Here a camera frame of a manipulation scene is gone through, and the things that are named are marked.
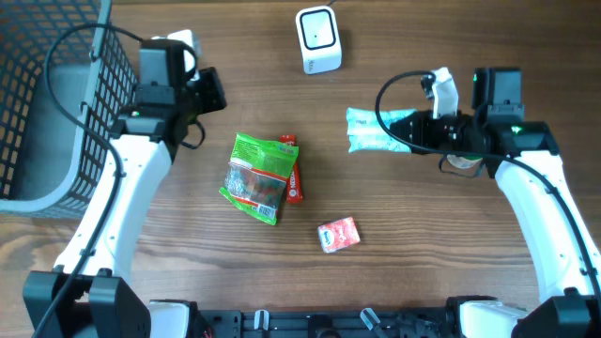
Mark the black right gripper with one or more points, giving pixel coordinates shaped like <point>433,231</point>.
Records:
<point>415,132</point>

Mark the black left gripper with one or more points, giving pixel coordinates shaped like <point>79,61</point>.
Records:
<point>212,89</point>

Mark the teal wipes packet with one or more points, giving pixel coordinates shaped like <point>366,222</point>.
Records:
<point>365,133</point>

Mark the green lid jar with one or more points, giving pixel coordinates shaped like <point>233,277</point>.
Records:
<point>463,163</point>

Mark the green snack packet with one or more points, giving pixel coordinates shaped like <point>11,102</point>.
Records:
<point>257,176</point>

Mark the red candy bar wrapper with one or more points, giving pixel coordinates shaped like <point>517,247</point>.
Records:
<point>293,190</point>

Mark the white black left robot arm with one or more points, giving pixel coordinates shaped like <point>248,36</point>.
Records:
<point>87,293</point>

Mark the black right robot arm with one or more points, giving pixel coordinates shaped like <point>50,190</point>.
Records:
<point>524,159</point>

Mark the white barcode scanner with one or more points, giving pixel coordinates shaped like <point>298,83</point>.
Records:
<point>319,40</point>

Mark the grey plastic mesh basket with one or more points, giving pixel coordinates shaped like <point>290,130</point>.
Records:
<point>57,51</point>

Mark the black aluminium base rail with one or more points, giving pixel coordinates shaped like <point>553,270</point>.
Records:
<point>409,322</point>

